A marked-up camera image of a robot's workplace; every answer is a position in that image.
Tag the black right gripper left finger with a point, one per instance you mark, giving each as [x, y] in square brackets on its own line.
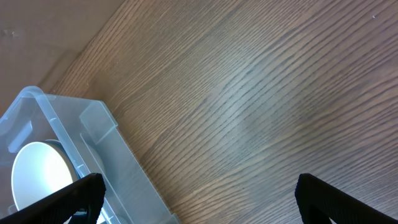
[79, 202]

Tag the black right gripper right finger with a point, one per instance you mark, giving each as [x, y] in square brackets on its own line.
[321, 203]

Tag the cream bowl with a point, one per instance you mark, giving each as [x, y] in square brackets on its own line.
[38, 171]

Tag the dark blue bowl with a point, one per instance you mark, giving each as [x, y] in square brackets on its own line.
[56, 143]

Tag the clear plastic storage bin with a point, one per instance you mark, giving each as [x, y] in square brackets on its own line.
[89, 135]

